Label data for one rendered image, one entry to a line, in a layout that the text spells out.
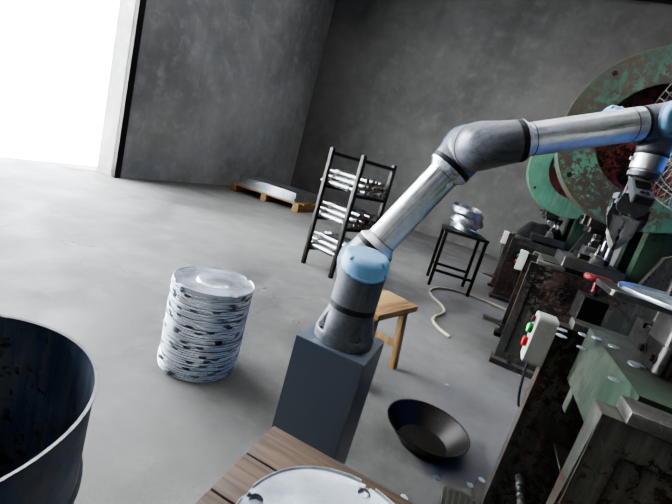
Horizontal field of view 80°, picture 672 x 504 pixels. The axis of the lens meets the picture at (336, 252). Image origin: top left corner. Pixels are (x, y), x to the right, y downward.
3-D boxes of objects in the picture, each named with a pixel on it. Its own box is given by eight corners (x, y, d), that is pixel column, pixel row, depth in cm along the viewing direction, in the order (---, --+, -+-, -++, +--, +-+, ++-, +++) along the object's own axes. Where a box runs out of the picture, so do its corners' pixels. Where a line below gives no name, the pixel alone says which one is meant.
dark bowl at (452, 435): (371, 444, 135) (377, 426, 133) (393, 403, 162) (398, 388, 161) (459, 490, 125) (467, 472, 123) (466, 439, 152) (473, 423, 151)
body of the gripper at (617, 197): (634, 220, 111) (653, 177, 108) (645, 221, 103) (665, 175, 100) (604, 212, 113) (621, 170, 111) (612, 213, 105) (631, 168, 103)
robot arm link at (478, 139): (467, 120, 85) (704, 85, 83) (453, 125, 95) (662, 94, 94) (471, 175, 87) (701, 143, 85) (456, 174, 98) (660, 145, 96)
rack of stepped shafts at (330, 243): (334, 280, 303) (369, 156, 283) (295, 259, 332) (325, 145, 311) (368, 278, 336) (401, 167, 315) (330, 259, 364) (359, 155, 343)
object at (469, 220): (426, 284, 371) (454, 201, 354) (425, 273, 415) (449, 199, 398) (469, 297, 366) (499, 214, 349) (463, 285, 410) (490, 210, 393)
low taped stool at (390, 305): (356, 387, 167) (379, 315, 160) (315, 359, 181) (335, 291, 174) (397, 368, 194) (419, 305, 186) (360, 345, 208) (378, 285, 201)
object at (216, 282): (195, 301, 127) (196, 298, 127) (159, 267, 146) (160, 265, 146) (269, 295, 148) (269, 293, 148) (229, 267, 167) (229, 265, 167)
